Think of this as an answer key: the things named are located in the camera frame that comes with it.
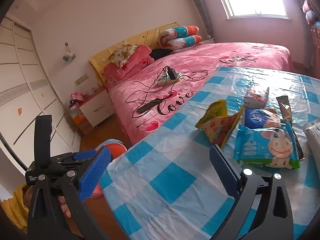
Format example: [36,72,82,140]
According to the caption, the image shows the blue cow wet-wipes pack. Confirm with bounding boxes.
[233,124,300,170]

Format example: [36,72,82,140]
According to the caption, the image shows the blue tissue pack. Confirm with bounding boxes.
[243,108,281,129]

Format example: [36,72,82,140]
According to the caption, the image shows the yellow red snack wrapper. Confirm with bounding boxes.
[195,99,244,149]

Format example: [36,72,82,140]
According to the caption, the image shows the dark coffee sachet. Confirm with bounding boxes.
[275,95,305,162]

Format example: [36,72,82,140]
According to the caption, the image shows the small red white packet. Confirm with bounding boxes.
[244,86,270,109]

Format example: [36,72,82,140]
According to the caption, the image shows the person's left hand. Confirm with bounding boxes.
[23,183,104,218]

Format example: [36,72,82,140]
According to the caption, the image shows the orange pink plastic stool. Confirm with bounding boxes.
[91,139,127,199]

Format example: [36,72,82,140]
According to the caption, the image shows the orange box beside nightstand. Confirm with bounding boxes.
[69,105,94,134]

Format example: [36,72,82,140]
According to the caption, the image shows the white red nightstand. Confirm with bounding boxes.
[80,87,114,127]

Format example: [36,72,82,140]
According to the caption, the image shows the blue white checkered tablecloth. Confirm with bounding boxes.
[100,67,319,239]

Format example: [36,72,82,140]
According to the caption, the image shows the pink item on nightstand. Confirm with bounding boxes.
[71,92,84,103]

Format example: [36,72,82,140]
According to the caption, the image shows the pink love bedspread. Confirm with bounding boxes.
[106,42,294,144]

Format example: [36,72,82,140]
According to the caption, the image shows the black phone on bed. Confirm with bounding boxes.
[136,98,163,114]

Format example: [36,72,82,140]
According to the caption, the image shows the folded pink blanket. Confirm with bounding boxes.
[104,45,154,86]

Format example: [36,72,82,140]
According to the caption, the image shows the white power strip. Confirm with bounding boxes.
[157,72,180,86]

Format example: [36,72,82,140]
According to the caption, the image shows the floral pillow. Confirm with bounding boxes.
[107,44,139,68]

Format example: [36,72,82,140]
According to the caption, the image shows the black charger adapter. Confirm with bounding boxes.
[167,67,178,80]

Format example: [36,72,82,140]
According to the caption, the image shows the black garment on bed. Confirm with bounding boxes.
[149,48,172,61]

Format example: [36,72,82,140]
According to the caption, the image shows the yellow wooden headboard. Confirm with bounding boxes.
[88,22,181,87]

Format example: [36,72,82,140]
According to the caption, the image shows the lower teal orange bolster pillow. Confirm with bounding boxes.
[165,35,202,50]

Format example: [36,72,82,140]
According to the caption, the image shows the teal orange bolster pillow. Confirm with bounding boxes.
[165,35,202,50]
[158,25,199,47]

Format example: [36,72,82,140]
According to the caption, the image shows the upper teal orange bolster pillow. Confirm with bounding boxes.
[158,25,199,47]

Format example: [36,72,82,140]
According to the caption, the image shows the wooden dresser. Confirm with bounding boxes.
[310,25,320,79]

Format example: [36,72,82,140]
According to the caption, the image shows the folded clothes on dresser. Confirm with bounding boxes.
[302,0,318,25]

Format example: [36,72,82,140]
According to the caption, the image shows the grey curtain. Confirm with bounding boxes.
[193,0,214,39]

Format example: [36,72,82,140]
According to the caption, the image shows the black cable on bed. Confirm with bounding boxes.
[125,65,209,128]

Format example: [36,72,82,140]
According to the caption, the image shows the wall socket plate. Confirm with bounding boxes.
[74,74,88,86]

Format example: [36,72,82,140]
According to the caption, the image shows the wall hanging ornament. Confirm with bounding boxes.
[62,42,76,63]

